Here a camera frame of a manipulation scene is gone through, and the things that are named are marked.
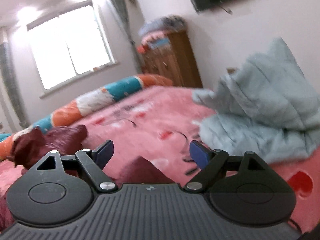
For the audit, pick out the folded blankets on dresser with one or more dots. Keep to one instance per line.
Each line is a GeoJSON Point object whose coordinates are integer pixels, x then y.
{"type": "Point", "coordinates": [158, 29]}

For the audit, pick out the grey checked curtain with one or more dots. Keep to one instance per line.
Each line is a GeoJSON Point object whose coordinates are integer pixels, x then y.
{"type": "Point", "coordinates": [121, 15]}

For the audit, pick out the bright window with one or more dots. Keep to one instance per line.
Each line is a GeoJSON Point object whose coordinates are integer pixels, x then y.
{"type": "Point", "coordinates": [69, 45]}

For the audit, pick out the wooden dresser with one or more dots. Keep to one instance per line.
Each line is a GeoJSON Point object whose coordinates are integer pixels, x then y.
{"type": "Point", "coordinates": [172, 57]}

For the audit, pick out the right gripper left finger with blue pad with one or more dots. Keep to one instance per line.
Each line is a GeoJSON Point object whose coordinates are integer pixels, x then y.
{"type": "Point", "coordinates": [80, 172]}

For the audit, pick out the light blue down jacket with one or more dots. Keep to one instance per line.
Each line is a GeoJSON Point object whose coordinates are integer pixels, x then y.
{"type": "Point", "coordinates": [267, 106]}

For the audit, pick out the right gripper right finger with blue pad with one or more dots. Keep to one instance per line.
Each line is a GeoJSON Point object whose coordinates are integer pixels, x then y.
{"type": "Point", "coordinates": [214, 165]}

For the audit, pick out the colourful rolled quilt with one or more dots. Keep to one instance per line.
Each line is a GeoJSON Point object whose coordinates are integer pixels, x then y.
{"type": "Point", "coordinates": [87, 104]}

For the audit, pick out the maroon down jacket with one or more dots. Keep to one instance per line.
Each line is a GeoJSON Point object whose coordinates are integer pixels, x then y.
{"type": "Point", "coordinates": [32, 146]}

